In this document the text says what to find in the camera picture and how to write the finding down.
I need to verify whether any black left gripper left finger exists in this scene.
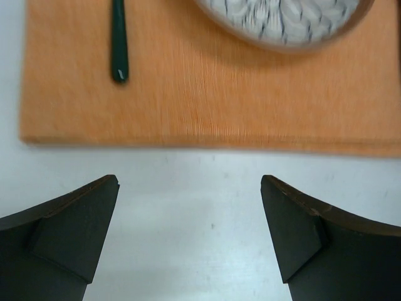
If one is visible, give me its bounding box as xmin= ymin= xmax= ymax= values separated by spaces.
xmin=1 ymin=175 xmax=120 ymax=300

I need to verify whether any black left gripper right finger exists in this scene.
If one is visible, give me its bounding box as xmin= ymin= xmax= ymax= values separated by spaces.
xmin=261 ymin=175 xmax=400 ymax=300

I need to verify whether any gold fork green handle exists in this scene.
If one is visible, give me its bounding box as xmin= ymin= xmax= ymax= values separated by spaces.
xmin=110 ymin=0 xmax=129 ymax=84

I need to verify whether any orange cloth placemat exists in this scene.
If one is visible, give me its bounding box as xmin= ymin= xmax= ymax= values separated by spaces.
xmin=19 ymin=1 xmax=400 ymax=157

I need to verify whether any floral patterned plate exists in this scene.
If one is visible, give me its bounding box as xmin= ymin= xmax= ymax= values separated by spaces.
xmin=196 ymin=0 xmax=373 ymax=53

